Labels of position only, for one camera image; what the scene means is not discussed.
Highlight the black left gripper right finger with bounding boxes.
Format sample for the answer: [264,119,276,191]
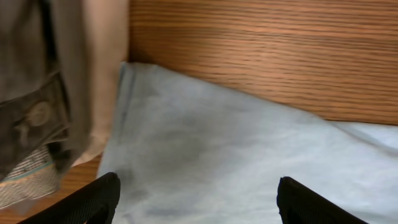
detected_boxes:
[277,177,367,224]

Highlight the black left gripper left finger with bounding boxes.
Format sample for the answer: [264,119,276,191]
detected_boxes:
[20,172,121,224]

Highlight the light blue printed t-shirt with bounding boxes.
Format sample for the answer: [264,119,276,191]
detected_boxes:
[98,63,397,223]

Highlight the grey folded garment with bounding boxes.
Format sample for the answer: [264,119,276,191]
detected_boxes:
[0,0,94,209]

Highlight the beige folded garment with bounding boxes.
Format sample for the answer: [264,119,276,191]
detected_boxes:
[73,0,129,166]

